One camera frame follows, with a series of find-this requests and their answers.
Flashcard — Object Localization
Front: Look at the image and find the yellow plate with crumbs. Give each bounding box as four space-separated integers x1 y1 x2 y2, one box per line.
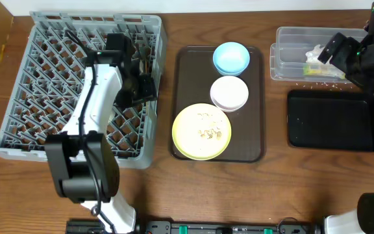
171 103 232 161

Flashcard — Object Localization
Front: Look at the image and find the light blue bowl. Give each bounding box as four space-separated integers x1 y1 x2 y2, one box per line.
212 42 250 76

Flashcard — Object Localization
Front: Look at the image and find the white napkin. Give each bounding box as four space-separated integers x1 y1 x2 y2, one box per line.
305 44 324 65

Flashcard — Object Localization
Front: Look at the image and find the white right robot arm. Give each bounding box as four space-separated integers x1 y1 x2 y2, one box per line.
318 2 374 234

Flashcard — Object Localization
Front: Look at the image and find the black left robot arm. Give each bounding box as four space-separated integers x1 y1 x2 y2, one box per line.
44 30 157 233

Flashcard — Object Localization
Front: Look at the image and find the grey dishwasher rack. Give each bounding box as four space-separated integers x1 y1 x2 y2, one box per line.
0 11 168 162

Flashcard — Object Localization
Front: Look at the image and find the clear plastic bin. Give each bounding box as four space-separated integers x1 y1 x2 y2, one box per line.
269 27 366 83

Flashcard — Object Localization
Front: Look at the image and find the black tray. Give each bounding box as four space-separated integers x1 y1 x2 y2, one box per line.
287 90 374 152

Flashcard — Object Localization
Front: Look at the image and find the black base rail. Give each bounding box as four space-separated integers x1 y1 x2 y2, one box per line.
64 219 325 234

